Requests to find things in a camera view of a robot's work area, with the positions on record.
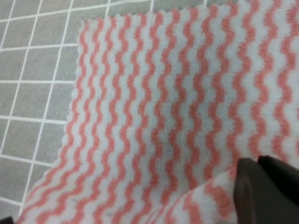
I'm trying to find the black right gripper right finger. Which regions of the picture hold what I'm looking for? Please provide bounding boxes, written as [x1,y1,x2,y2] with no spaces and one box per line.
[257,155,299,195]

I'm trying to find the pink white wavy striped towel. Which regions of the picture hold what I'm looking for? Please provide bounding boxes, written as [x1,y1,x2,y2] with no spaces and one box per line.
[18,0,299,224]

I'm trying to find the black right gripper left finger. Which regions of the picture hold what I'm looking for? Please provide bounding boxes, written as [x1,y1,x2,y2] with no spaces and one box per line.
[233,158,299,224]

